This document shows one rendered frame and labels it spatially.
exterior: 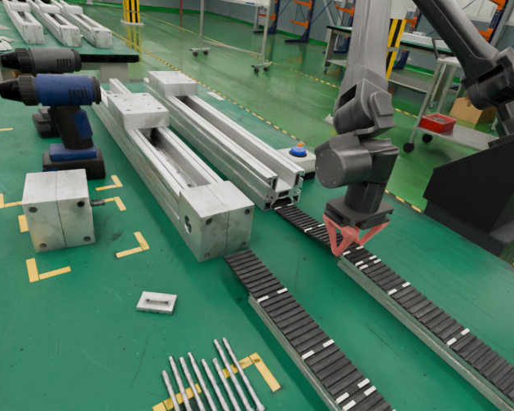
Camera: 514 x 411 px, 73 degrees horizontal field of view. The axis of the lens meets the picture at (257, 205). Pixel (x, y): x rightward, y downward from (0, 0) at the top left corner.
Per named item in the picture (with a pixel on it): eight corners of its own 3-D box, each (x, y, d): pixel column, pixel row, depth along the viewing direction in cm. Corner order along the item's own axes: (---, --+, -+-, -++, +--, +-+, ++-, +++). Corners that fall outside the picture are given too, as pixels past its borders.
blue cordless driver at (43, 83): (112, 178, 79) (99, 79, 67) (7, 190, 70) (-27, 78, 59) (107, 164, 84) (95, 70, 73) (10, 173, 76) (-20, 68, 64)
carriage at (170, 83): (197, 103, 116) (197, 82, 112) (165, 105, 110) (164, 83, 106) (179, 90, 126) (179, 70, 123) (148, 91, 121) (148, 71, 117)
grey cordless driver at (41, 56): (92, 133, 99) (81, 50, 88) (10, 143, 88) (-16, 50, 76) (84, 124, 104) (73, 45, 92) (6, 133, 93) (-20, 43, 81)
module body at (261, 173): (298, 202, 80) (305, 170, 75) (262, 212, 75) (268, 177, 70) (170, 100, 134) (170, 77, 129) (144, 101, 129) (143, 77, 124)
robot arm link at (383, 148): (409, 144, 51) (380, 130, 55) (378, 150, 48) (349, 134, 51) (394, 185, 55) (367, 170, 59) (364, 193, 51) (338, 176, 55)
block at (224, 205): (259, 244, 65) (266, 201, 60) (199, 262, 59) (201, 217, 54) (236, 218, 71) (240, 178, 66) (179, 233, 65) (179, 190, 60)
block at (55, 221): (111, 240, 61) (104, 194, 56) (35, 253, 56) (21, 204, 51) (105, 210, 68) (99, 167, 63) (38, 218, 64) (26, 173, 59)
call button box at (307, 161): (314, 178, 91) (320, 156, 88) (285, 185, 86) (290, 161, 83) (296, 165, 97) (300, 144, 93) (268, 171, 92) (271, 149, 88)
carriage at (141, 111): (170, 136, 89) (169, 110, 85) (126, 141, 83) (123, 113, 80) (149, 116, 100) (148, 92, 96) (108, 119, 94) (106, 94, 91)
